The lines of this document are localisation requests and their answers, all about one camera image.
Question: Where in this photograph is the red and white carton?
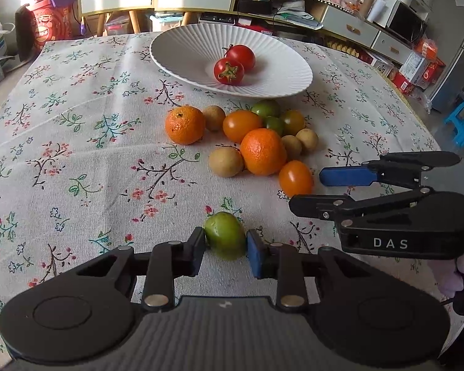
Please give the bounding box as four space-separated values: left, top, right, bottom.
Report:
400 50 447 90

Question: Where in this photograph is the low white drawer cabinet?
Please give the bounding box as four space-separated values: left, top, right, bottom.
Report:
320 4 415 65

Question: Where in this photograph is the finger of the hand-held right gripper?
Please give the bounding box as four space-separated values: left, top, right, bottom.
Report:
319 151 462 190
288 186 436 227

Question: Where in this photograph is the large brown kiwi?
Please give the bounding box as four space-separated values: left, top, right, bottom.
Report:
209 146 245 178

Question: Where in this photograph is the floral tablecloth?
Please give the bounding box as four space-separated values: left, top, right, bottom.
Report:
0 32 449 356

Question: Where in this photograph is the dark orange-green tomato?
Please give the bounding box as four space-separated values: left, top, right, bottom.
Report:
280 109 306 136

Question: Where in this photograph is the red printed bucket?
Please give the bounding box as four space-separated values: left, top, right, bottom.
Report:
28 0 80 53

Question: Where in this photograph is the small green tomato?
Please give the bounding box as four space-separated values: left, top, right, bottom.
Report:
264 117 286 137

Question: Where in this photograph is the small orange tomato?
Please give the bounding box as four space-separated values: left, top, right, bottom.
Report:
278 160 315 198

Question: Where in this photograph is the red tomato with stem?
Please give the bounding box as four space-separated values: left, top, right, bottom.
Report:
213 58 245 86

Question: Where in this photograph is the large green tomato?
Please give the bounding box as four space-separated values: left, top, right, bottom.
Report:
251 99 281 118

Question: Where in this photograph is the black bag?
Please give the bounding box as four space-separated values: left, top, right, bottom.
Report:
238 0 276 16

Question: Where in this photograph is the mandarin orange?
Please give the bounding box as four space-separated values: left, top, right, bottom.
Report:
165 105 206 146
240 127 287 176

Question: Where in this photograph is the black upright appliance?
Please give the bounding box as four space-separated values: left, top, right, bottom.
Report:
15 4 37 60

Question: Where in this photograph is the large orange tomato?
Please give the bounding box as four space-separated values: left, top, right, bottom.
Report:
222 110 264 143

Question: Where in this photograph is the clear teal-lid storage box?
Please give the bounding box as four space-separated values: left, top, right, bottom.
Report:
151 11 186 33

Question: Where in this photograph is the brown longan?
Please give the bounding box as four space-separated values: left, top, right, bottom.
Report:
281 135 303 160
296 128 319 153

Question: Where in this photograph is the black microwave oven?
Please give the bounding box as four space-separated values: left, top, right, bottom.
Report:
384 0 428 43

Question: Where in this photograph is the clear pink storage box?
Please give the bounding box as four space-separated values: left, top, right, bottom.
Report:
104 13 134 35

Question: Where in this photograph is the grey refrigerator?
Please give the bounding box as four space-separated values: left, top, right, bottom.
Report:
425 15 464 113

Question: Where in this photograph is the light green tomato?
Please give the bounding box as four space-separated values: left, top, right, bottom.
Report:
204 211 248 261

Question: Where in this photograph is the blue plastic stool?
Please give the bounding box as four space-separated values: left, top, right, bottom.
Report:
444 98 464 149

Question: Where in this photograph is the white ribbed plate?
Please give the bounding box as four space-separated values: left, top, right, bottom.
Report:
149 23 314 98

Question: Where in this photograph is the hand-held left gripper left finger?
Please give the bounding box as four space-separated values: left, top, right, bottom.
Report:
76 226 207 315

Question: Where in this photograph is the small brown kiwi top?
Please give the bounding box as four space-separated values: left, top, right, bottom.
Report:
203 105 227 132

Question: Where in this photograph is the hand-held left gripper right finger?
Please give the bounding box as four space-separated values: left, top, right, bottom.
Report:
246 228 374 312

